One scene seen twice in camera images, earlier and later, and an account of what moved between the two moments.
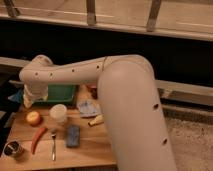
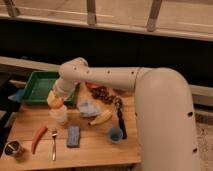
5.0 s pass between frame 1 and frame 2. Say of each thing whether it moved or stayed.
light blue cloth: stayed
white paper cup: stayed
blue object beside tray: stayed
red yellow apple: moved
